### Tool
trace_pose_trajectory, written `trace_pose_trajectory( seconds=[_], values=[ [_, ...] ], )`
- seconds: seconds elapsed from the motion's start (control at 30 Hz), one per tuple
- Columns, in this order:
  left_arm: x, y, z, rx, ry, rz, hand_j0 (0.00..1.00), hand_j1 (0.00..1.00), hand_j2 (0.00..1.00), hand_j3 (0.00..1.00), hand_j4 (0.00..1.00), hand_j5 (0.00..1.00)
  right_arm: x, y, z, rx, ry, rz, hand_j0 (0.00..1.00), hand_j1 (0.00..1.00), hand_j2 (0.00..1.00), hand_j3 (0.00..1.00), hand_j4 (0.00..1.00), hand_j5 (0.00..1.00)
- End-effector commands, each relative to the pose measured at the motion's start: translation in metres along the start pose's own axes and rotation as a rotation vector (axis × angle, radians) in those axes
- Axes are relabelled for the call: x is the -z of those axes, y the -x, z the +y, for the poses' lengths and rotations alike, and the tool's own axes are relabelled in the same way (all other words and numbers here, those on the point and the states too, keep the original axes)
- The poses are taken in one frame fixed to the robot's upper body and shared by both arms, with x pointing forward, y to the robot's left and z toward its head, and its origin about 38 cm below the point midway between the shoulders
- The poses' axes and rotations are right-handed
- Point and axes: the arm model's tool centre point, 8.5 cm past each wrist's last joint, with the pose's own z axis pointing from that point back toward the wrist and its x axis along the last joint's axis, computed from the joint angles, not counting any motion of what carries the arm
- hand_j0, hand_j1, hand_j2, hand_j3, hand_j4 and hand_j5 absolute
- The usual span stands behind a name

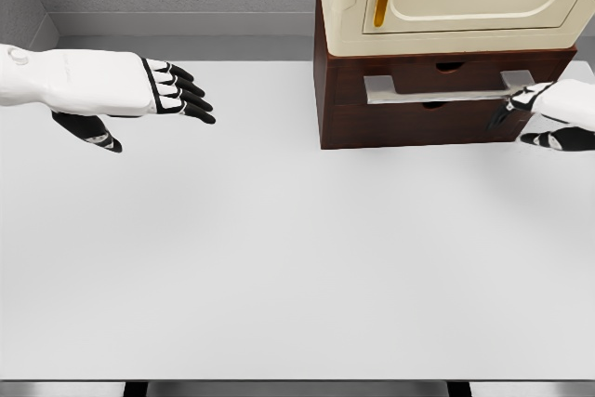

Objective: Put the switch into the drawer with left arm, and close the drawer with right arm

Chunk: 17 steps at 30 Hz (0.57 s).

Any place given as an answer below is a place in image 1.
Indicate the brown upper drawer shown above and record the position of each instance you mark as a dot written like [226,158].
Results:
[353,83]

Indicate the brown wooden drawer cabinet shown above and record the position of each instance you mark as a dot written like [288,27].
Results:
[325,104]

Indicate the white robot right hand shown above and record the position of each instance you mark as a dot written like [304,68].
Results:
[567,99]

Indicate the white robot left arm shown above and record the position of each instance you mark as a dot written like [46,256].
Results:
[23,81]

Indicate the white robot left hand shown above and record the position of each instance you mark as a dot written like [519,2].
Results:
[102,85]

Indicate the brown lower drawer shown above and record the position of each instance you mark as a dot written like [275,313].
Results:
[395,123]

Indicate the brown drawer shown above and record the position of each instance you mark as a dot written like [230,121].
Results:
[395,123]
[353,83]

